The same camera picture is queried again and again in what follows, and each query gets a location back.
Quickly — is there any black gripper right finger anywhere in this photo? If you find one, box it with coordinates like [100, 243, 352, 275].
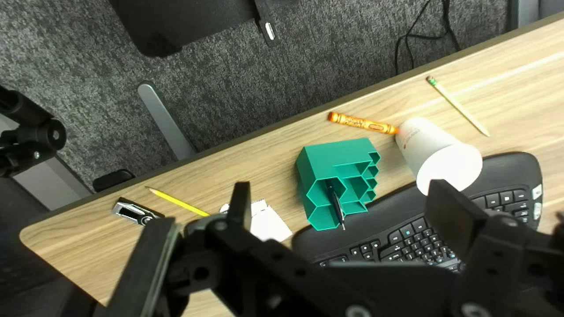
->
[424, 180, 490, 259]

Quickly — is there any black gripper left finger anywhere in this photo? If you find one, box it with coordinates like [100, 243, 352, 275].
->
[109, 218, 178, 317]

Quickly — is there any white paper cup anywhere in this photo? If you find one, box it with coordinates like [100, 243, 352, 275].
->
[394, 118, 483, 195]

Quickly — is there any yellow pencil near cup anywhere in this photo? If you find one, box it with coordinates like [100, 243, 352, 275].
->
[424, 76, 490, 137]

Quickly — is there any black ergonomic keyboard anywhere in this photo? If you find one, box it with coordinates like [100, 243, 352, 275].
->
[290, 151, 542, 271]

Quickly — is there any silver black stapler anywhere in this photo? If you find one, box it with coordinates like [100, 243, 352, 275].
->
[112, 197, 160, 225]

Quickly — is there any yellow pencil near stapler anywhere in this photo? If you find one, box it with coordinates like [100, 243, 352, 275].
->
[144, 187, 209, 217]

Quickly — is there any orange marker pen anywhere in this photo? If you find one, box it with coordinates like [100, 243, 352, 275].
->
[327, 111, 400, 136]

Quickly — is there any green hexagonal pen holder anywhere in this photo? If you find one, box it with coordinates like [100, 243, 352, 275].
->
[294, 137, 380, 231]

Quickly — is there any black pen in holder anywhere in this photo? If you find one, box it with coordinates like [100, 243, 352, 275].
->
[327, 187, 345, 231]

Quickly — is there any crumpled white paper tissue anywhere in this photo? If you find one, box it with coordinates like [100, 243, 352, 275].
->
[243, 201, 292, 243]

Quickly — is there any grey desk leg foot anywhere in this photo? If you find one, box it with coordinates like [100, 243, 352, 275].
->
[137, 83, 195, 160]

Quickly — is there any black camera tripod stand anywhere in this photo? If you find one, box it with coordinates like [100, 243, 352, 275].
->
[0, 86, 67, 178]

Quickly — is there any black cable on floor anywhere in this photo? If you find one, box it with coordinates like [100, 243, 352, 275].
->
[393, 0, 463, 76]

